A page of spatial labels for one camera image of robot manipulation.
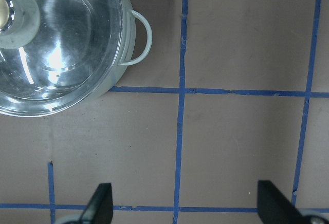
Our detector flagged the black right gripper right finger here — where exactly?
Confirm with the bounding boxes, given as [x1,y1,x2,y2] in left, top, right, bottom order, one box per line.
[257,180,306,224]

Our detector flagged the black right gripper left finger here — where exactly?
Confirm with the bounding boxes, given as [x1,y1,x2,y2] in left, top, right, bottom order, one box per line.
[80,183,114,224]

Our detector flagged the glass pot lid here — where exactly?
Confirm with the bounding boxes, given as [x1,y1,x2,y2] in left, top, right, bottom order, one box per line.
[0,0,127,115]

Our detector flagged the pale green cooking pot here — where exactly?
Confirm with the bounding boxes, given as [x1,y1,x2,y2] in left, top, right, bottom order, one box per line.
[0,0,153,118]

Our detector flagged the brown paper table cover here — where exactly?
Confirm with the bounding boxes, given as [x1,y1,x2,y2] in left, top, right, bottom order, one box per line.
[1,0,328,223]

